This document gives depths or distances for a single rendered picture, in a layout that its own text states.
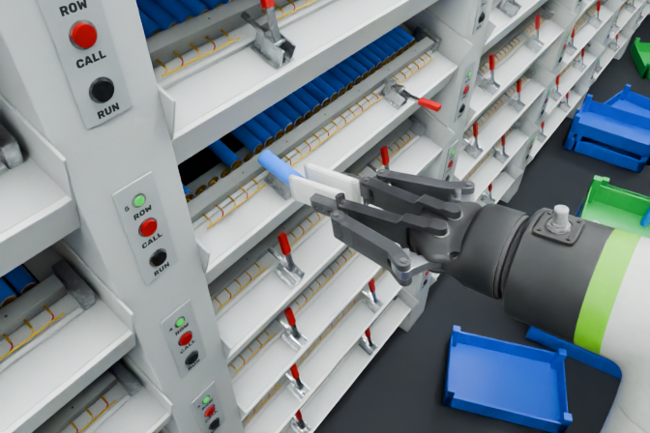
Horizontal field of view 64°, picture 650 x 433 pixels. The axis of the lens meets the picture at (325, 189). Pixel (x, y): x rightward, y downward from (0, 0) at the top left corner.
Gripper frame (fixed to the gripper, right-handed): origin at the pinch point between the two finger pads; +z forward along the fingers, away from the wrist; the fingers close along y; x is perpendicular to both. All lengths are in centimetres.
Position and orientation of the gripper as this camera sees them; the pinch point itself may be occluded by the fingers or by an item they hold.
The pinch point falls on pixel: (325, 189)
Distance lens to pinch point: 53.4
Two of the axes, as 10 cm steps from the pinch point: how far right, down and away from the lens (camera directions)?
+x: 1.4, 8.0, 5.9
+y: -6.1, 5.4, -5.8
